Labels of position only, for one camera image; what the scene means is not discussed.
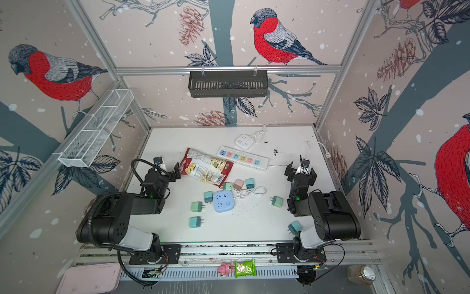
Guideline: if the green plug adapter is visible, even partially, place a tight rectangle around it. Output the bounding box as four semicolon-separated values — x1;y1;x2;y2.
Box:
191;202;204;213
269;196;284;208
222;183;233;191

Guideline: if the red white snack bag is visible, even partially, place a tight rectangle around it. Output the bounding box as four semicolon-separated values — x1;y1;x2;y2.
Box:
179;148;234;187

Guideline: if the white colourful power strip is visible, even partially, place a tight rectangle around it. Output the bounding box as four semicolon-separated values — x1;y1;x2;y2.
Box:
216;146;269;171

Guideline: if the teal plug adapter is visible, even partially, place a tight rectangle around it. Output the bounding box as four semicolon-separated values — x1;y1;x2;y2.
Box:
189;216;203;229
246;178;255;189
204;191;214;203
288;221;302;235

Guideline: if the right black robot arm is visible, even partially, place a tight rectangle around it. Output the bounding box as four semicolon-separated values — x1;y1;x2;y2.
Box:
276;160;361;263

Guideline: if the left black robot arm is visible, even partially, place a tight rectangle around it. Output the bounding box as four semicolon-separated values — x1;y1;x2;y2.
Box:
76;158;181;265

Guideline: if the pink plug adapter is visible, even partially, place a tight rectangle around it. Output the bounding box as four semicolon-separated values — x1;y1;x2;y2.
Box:
233;179;244;191

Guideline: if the blue cube power socket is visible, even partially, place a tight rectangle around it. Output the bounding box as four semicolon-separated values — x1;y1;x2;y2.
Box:
213;190;235;213

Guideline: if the small white power strip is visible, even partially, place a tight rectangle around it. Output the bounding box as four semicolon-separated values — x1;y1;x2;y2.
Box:
235;134;255;149

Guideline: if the green snack packet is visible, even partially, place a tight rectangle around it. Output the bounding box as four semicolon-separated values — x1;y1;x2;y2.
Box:
234;259;257;278

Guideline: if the pink pig toy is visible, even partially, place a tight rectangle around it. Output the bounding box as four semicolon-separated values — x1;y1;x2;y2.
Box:
217;262;235;277

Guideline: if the glass jar with lid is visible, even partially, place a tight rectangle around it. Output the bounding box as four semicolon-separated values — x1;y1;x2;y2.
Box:
347;265;376;285

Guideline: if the pink plastic tray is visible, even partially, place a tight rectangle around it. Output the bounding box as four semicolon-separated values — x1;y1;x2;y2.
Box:
56;263;122;294

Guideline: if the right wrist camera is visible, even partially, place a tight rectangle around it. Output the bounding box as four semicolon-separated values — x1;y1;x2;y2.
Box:
296;159;310;175

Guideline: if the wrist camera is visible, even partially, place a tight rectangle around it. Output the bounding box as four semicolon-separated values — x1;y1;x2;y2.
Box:
153;156;164;165
296;159;310;175

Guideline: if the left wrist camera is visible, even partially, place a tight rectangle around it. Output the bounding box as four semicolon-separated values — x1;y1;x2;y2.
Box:
153;156;164;165

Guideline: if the white power strip cord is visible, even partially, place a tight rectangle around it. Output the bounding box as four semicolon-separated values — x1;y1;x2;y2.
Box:
269;140;332;169

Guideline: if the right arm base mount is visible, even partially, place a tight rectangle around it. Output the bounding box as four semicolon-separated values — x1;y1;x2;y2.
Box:
275;243;326;263

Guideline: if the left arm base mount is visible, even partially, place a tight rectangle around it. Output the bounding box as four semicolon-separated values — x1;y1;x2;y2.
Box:
129;244;182;265

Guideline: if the white wire mesh shelf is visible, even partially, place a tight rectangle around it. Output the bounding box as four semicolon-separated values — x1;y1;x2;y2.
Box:
58;89;134;167

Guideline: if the black hanging wire basket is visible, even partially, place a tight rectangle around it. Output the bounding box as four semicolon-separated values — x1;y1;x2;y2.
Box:
188;71;269;98

